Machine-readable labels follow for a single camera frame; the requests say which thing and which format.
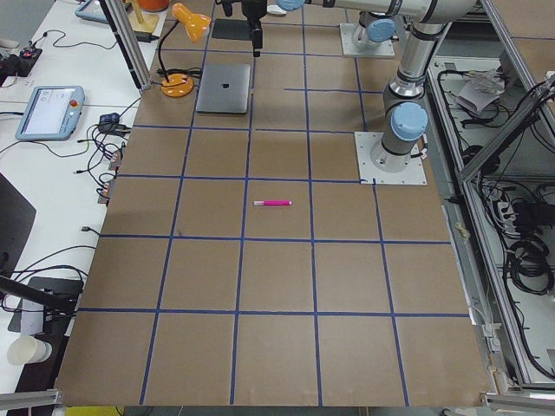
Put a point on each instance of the black monitor corner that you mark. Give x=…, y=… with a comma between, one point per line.
x=17, y=219

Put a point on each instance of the white power strip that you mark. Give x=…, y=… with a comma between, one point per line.
x=505, y=215

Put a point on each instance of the small red circuit board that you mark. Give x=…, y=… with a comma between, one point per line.
x=30, y=54

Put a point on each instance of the white paper cup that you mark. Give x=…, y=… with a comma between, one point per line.
x=28, y=350

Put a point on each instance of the black power adapter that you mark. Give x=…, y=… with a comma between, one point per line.
x=143, y=36

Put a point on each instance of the crumpled white paper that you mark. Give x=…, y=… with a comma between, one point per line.
x=482, y=88

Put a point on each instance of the grey closed laptop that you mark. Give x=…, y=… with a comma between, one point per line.
x=224, y=89

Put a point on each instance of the pink pen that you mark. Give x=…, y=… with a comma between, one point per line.
x=272, y=203

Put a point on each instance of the wooden stand orange object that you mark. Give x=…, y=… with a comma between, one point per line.
x=146, y=14

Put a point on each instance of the aluminium frame strut right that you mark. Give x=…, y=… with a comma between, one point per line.
x=522, y=118

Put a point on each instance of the aluminium frame post left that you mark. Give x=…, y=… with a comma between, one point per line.
x=125, y=37

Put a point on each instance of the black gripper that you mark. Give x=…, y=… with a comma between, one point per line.
x=254, y=13

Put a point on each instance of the blue teach pendant tablet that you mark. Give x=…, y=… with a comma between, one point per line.
x=52, y=113

